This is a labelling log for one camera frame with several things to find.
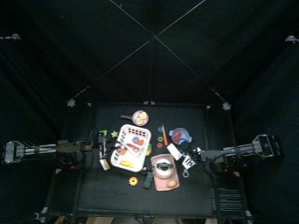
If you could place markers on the white toy cleaver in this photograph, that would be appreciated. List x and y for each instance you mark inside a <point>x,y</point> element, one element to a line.
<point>173,151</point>

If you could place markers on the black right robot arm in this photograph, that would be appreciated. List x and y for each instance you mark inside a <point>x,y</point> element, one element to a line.
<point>248,149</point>

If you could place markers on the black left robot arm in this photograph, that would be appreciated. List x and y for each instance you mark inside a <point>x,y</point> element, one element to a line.
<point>36,149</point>

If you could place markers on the white slotted toy spatula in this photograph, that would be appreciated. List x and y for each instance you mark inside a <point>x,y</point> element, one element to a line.
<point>188,162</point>

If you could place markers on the orange toy food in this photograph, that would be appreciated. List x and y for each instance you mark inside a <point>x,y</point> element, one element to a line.
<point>123,151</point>

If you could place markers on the yellow green toy star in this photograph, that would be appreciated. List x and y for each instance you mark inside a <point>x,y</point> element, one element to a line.
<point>113,134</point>

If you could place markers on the green toy block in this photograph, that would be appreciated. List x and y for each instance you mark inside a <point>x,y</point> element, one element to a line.
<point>103,133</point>

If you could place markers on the white perforated tray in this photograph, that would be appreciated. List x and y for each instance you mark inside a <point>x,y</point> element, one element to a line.
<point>131,147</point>

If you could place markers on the red toy food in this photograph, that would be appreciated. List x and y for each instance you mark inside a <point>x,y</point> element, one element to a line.
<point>133,147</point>

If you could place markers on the purple toy food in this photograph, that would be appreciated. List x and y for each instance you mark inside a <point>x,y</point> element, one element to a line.
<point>136,140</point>

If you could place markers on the blue toy bowl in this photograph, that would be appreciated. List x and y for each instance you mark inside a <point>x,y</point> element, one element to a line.
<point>180,136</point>

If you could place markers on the red toy piece in bowl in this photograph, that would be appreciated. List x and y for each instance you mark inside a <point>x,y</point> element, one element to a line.
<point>177,136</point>

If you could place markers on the yellow toy banana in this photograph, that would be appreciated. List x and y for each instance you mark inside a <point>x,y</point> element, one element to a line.
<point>125,164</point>

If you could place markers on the white yellow toy utensil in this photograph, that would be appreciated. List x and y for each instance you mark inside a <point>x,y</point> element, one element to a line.
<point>104,164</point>

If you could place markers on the orange toy carrot stick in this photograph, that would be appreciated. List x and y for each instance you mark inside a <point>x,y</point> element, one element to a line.
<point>164,136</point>

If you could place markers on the pink rectangular tray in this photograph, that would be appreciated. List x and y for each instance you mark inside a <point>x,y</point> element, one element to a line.
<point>164,172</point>

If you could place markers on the yellow green toy vegetable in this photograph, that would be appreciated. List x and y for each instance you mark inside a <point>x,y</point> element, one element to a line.
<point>148,150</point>

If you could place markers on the orange toy egg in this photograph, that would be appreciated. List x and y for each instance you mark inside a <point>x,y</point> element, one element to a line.
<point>172,183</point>

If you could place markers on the pink toy pan with eggs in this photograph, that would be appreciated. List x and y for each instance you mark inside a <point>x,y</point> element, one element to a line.
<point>137,117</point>

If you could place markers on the yellow orange toy flower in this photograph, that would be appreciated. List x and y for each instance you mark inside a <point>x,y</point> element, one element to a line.
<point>132,181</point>

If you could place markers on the white printed label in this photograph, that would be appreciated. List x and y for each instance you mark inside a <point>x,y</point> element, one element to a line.
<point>228,200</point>

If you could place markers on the grey frame corner bracket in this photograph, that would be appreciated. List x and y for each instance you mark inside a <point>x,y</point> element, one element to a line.
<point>14,36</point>
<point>71,102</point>
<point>225,106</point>
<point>291,38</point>

